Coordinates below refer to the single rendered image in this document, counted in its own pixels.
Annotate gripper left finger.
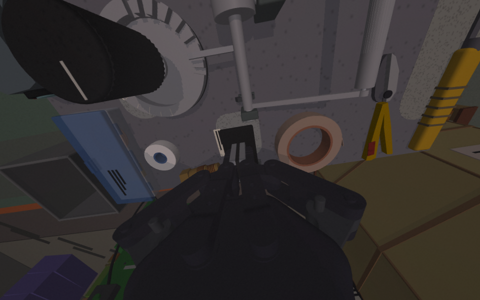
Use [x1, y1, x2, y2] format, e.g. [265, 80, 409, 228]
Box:
[112, 141, 242, 252]

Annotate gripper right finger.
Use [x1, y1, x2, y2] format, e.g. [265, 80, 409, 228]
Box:
[241, 141, 367, 227]

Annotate grey dial scale disc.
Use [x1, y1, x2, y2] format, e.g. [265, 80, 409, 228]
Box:
[98, 0, 209, 120]

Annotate dark grey tray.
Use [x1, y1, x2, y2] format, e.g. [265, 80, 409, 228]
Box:
[0, 151, 121, 221]

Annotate black dial knob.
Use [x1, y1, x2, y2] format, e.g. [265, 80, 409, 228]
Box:
[1, 0, 166, 105]

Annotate brass threaded fitting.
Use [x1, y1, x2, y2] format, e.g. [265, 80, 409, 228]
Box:
[179, 162, 223, 182]

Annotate white tape roll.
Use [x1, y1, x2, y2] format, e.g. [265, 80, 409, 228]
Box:
[143, 139, 181, 172]

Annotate beige tape roll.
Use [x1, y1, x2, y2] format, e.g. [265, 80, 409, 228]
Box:
[273, 112, 345, 173]

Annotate black rectangular block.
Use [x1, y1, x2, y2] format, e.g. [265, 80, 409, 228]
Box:
[213, 124, 257, 158]

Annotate light grey rounded pad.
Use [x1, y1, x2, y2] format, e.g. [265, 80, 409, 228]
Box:
[215, 109, 263, 158]

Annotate grey long thin rod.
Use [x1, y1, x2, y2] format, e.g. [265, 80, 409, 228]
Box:
[251, 89, 371, 110]

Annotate blue flat box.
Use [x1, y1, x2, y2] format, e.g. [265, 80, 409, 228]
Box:
[51, 108, 157, 205]

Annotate brown cardboard box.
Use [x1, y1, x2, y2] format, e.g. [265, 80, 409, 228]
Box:
[315, 119, 480, 300]

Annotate green circuit board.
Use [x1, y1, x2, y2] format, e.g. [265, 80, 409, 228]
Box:
[83, 244, 138, 300]

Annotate grey round-capped rod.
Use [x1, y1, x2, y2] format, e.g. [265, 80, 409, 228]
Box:
[210, 0, 260, 123]

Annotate grey thin pin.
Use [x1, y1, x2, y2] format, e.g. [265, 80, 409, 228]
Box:
[187, 44, 236, 62]

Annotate yellow utility knife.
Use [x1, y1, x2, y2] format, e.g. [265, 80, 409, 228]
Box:
[408, 0, 480, 152]

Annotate grey ribbed cylinder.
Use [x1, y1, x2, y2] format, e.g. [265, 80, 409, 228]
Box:
[354, 0, 398, 91]

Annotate purple box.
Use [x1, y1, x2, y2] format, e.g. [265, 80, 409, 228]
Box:
[0, 253, 100, 300]

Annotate light grey speckled strip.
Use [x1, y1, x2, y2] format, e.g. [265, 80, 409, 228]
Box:
[398, 0, 480, 121]

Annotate small brown block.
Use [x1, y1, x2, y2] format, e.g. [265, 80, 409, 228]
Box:
[447, 104, 479, 126]

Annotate yellow-handled pliers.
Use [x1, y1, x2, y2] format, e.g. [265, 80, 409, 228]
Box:
[361, 53, 400, 162]

